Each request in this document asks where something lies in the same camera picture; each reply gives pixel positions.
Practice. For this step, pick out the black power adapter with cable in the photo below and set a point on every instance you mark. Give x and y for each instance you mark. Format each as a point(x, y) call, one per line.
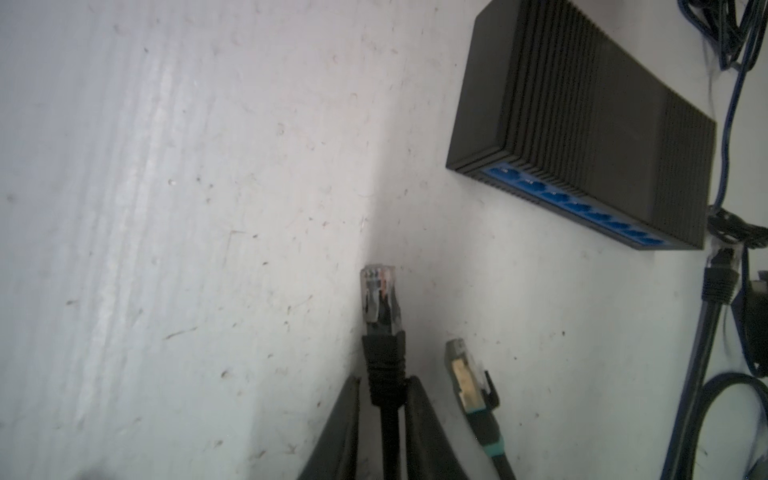
point(736, 38)

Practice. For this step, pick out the black network switch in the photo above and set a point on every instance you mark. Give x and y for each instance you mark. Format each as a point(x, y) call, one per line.
point(552, 110)

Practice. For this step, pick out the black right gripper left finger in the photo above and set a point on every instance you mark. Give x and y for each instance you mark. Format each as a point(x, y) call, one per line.
point(335, 454)

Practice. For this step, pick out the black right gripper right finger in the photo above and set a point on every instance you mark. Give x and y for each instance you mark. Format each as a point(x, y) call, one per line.
point(429, 454)

